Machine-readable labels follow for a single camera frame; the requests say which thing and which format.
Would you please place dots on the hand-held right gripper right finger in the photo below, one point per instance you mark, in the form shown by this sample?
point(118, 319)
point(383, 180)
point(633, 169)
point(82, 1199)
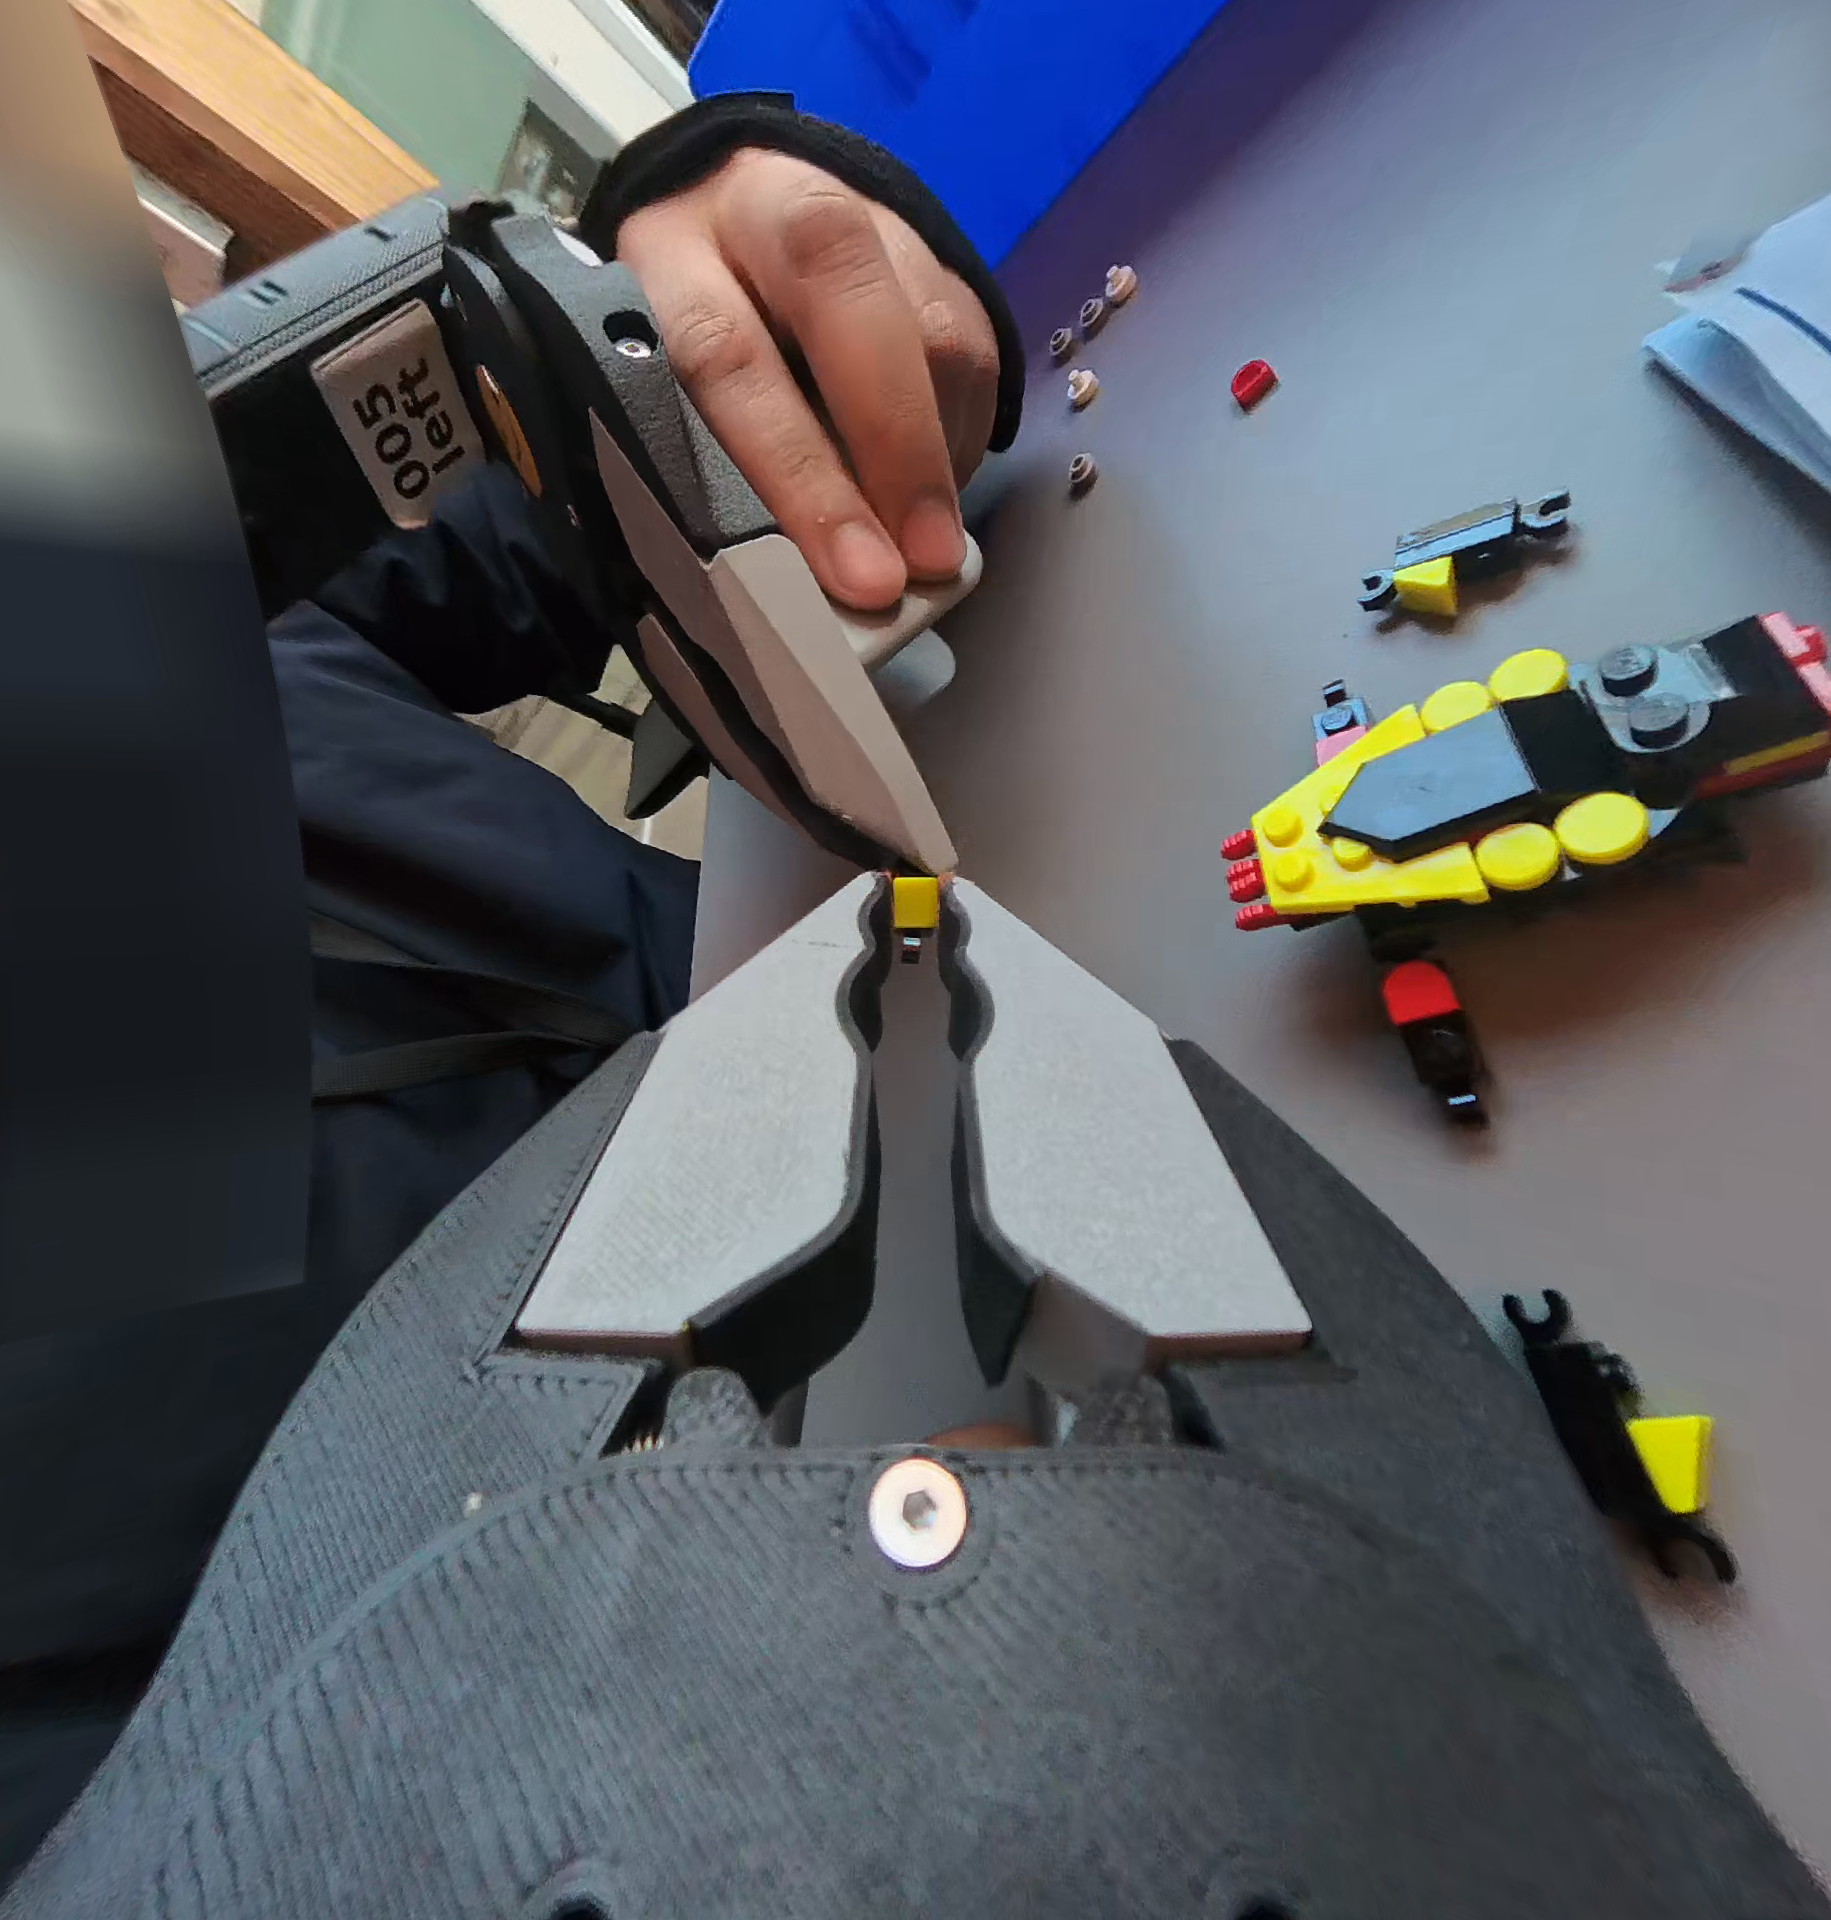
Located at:
point(1127, 1184)

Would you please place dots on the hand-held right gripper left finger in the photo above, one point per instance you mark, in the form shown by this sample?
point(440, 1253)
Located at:
point(707, 1171)

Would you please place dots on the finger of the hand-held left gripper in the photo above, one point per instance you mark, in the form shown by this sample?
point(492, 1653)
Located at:
point(707, 705)
point(815, 672)

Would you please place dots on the black lego leg yellow wedge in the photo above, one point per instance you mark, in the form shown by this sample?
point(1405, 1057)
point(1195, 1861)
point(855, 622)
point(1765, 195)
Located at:
point(1669, 1465)
point(915, 899)
point(1431, 588)

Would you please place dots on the yellow black lego spider model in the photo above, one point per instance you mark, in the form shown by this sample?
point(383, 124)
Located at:
point(1458, 779)

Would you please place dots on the person's left forearm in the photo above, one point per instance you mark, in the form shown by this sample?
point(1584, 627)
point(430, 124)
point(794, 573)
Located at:
point(438, 616)

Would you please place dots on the small red lego piece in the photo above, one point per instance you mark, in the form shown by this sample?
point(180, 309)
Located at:
point(1257, 381)

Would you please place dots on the lego instruction booklet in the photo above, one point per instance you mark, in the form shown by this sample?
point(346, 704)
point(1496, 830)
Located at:
point(1787, 375)

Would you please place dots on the person's left hand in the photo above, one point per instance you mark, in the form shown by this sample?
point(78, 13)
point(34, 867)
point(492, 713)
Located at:
point(815, 314)

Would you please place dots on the person's torso in navy jacket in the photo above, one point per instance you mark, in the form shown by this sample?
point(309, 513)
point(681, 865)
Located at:
point(449, 842)

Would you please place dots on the blue plastic bin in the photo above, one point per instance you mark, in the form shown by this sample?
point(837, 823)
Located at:
point(931, 93)

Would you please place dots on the wooden door frame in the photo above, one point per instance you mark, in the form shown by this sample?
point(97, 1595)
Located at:
point(257, 106)

